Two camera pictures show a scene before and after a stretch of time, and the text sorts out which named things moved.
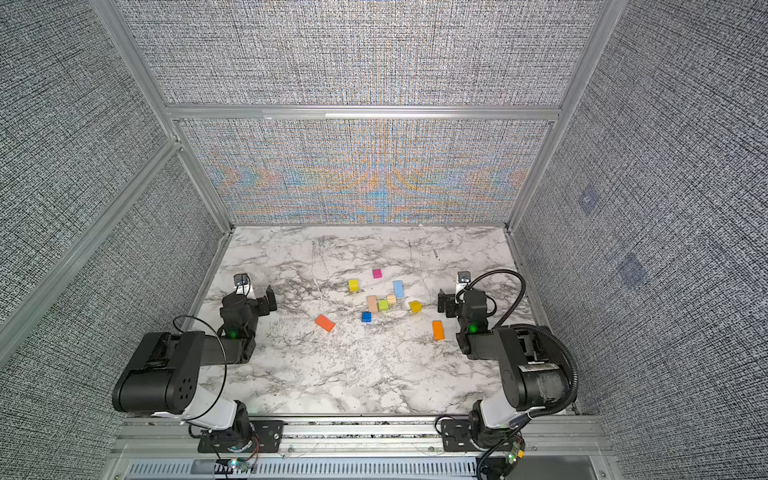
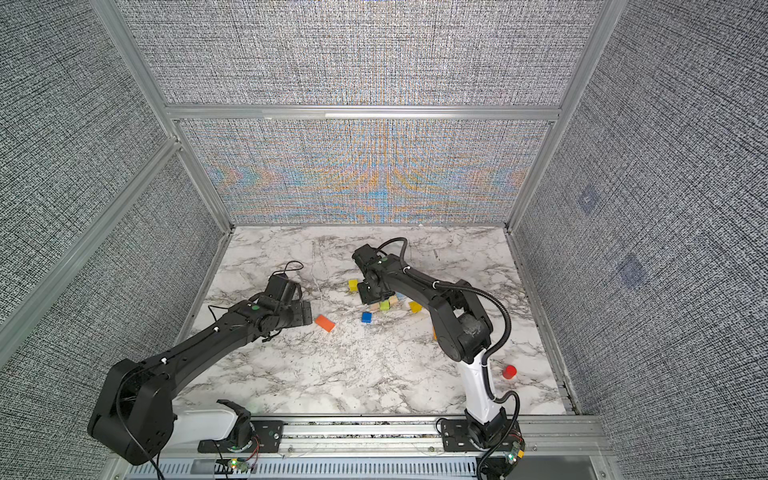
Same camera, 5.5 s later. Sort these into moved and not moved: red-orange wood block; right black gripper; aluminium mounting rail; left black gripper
Moved: right black gripper; left black gripper
Not moved: aluminium mounting rail; red-orange wood block
